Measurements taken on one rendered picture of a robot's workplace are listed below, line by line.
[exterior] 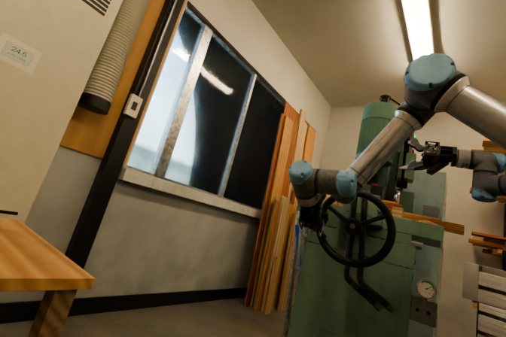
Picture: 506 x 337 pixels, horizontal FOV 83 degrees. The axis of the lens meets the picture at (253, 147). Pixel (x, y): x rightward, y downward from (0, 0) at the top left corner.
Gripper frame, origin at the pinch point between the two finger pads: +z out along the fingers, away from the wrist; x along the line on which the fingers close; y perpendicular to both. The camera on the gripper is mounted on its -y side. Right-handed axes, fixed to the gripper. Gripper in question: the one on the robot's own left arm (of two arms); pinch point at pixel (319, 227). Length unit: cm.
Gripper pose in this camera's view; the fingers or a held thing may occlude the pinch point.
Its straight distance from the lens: 114.9
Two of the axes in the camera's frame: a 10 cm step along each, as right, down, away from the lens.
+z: 3.0, 7.4, 6.1
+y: -3.6, 6.8, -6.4
